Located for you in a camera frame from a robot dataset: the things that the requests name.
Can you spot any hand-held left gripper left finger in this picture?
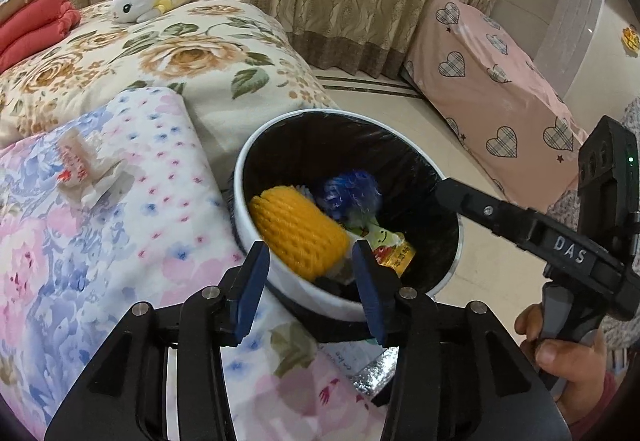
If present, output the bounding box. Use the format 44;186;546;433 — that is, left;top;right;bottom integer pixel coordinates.
44;240;272;441

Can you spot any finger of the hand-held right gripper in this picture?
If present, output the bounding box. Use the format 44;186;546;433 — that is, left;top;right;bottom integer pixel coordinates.
436;177;541;247

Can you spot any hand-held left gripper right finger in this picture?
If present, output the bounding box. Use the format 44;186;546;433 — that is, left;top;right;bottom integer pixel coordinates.
351;238;573;441

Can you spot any white round trash bin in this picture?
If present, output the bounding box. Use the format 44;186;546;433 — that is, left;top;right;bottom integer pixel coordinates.
232;108;463;322

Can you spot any yellow foam fruit net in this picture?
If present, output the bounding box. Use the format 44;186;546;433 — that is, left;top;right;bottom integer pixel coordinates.
248;188;351;283

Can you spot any black bin liner bag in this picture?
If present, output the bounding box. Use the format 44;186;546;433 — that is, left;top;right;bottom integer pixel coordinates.
227;112;461;342

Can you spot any person's right hand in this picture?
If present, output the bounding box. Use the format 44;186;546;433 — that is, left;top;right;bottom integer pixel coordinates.
515;303;608;414

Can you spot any yellow snack packet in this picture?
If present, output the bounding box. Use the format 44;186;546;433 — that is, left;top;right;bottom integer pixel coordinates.
375;241;418;272

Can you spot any pale green packet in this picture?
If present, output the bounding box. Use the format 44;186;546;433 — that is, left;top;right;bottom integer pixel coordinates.
345;214;401;247

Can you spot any white handwritten paper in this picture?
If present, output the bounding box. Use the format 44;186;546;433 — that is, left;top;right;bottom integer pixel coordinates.
320;340;386;374

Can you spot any silver foil mat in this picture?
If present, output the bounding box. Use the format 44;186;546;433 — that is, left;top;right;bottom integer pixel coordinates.
350;348;401;402

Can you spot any blue crumpled wrapper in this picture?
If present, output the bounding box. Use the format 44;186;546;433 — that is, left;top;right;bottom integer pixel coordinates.
320;172;383;222

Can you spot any pink heart print sheet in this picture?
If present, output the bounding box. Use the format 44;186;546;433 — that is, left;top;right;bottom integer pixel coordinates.
402;0;591;202

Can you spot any pink blue floral blanket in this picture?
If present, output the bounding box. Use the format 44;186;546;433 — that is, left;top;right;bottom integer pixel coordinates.
0;86;396;441

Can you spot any clear crumpled plastic wrapper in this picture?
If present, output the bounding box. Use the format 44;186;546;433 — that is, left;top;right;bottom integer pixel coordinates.
55;128;132;207

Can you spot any floral cream quilt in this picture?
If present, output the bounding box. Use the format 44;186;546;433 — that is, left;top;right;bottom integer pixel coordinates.
0;0;341;149

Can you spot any red folded quilt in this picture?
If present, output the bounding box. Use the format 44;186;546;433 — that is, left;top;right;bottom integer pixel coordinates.
0;0;82;72

